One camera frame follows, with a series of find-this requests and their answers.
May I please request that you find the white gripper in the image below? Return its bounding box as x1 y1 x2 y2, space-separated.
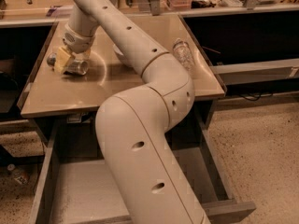
54 24 95 75

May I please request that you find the silver redbull can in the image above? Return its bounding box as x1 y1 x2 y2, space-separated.
47 52 89 76

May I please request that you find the open grey wooden drawer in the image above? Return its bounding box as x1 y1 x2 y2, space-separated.
28 114 256 224

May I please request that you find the grey cabinet with tabletop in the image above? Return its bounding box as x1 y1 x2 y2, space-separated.
16 13 227 147

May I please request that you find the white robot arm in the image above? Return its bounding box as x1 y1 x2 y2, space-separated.
54 0 210 224

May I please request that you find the white ceramic bowl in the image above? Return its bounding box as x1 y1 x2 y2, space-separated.
113 45 131 67

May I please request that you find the clear plastic bottle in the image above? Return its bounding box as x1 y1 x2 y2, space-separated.
173 38 195 73

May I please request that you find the white tag on floor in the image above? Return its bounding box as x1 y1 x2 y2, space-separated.
14 172 29 185

